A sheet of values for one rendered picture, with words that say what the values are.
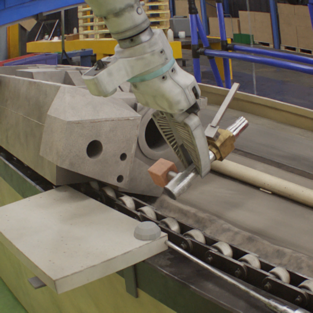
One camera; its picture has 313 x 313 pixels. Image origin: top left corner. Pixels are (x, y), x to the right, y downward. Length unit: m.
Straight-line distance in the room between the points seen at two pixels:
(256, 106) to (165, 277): 1.01
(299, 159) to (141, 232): 0.59
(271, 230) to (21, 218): 0.45
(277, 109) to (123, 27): 0.99
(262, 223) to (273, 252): 0.11
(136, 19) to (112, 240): 0.34
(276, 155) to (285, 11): 10.28
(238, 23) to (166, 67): 12.01
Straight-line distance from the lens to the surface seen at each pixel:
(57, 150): 0.84
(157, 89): 0.66
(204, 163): 0.74
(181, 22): 6.64
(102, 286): 0.93
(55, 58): 2.80
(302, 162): 1.19
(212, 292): 0.65
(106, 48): 7.06
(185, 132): 0.71
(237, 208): 0.94
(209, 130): 0.78
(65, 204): 0.89
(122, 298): 0.87
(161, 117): 0.74
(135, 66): 0.64
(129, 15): 0.63
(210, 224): 0.89
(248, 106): 1.64
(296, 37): 11.30
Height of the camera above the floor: 1.15
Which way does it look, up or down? 19 degrees down
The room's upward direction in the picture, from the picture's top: 3 degrees counter-clockwise
